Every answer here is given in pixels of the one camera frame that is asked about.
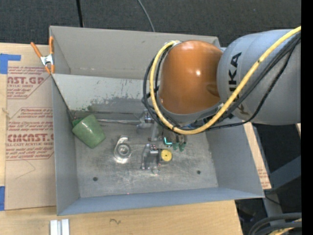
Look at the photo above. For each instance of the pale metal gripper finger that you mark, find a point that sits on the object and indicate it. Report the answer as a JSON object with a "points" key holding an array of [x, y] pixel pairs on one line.
{"points": [[149, 155], [147, 118]]}

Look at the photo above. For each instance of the yellow round disc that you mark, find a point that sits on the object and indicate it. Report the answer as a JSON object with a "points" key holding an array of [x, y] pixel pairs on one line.
{"points": [[166, 155]]}

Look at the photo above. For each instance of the grey metal bin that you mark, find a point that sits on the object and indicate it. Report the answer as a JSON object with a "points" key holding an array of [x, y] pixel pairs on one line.
{"points": [[146, 180]]}

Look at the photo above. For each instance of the clear glass thing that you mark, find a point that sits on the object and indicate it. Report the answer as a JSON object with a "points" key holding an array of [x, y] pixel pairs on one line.
{"points": [[122, 151]]}

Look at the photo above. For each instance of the green cup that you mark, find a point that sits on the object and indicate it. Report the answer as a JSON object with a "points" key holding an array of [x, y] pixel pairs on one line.
{"points": [[89, 132]]}

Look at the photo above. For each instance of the brown cardboard board, red print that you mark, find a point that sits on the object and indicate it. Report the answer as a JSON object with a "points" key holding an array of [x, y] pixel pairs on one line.
{"points": [[29, 131]]}

